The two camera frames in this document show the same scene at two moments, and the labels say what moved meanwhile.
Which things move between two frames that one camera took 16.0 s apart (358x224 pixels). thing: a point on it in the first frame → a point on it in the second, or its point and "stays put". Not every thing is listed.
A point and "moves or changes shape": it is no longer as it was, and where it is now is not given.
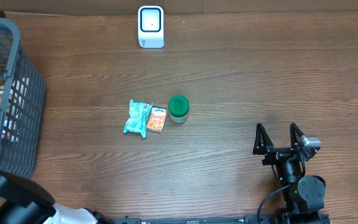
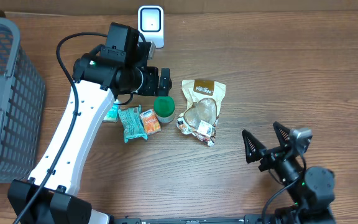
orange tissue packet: [156, 120] moves or changes shape
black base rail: [254, 219] stays put
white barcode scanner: [151, 27] stays put
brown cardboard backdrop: [96, 7] stays put
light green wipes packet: [137, 121] moves or changes shape
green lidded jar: [178, 108] → [164, 109]
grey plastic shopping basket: [19, 145] stays put
